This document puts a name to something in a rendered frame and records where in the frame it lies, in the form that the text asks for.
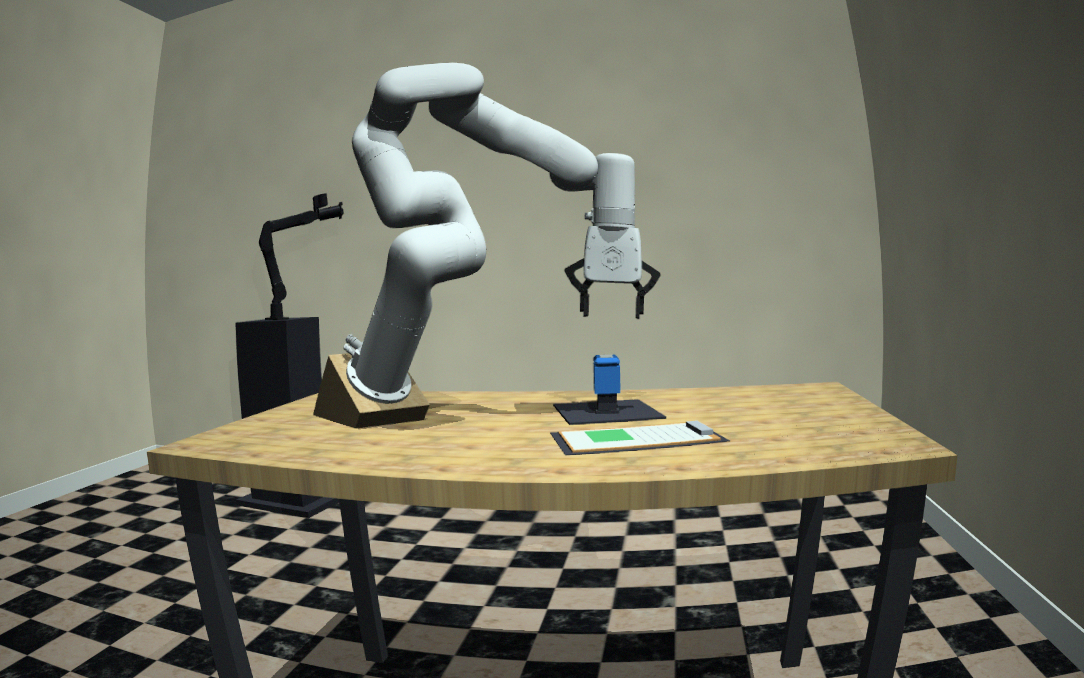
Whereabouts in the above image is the dark blue self-inking stamp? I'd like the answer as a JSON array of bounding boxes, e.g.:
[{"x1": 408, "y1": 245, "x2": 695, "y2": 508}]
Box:
[{"x1": 593, "y1": 354, "x2": 620, "y2": 414}]

